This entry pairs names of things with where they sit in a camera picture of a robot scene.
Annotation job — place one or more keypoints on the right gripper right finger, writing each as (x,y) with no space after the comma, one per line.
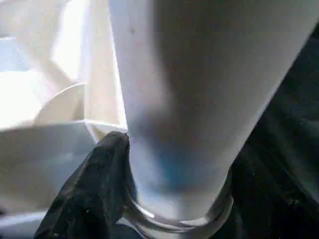
(269,209)

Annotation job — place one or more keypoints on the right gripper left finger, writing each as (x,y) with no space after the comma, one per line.
(94,194)

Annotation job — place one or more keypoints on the white plastic table top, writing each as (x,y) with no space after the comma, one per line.
(49,154)

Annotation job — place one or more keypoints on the white plastic table leg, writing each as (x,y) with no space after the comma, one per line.
(199,87)

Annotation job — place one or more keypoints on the black mat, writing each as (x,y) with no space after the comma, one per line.
(294,112)

